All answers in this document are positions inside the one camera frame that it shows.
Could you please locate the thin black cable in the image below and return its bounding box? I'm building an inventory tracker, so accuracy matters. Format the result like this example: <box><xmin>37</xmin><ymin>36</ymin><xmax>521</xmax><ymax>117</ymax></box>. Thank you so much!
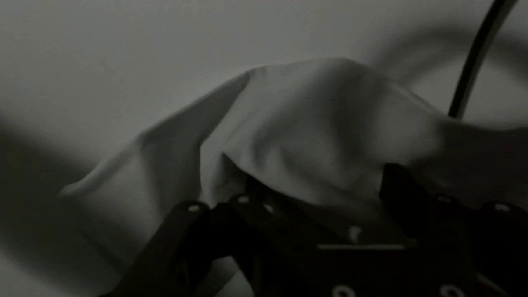
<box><xmin>445</xmin><ymin>0</ymin><xmax>521</xmax><ymax>120</ymax></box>

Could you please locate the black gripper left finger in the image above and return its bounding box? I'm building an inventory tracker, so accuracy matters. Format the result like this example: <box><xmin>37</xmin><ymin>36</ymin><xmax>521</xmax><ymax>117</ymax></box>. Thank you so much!
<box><xmin>112</xmin><ymin>191</ymin><xmax>290</xmax><ymax>297</ymax></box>

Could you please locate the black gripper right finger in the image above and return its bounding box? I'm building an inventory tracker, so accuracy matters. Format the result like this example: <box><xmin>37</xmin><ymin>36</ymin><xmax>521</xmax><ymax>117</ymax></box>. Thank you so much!
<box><xmin>377</xmin><ymin>163</ymin><xmax>528</xmax><ymax>297</ymax></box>

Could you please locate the white cloth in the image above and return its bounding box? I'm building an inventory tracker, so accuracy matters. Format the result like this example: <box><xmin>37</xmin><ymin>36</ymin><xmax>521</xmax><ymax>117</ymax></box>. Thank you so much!
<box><xmin>56</xmin><ymin>56</ymin><xmax>528</xmax><ymax>297</ymax></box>

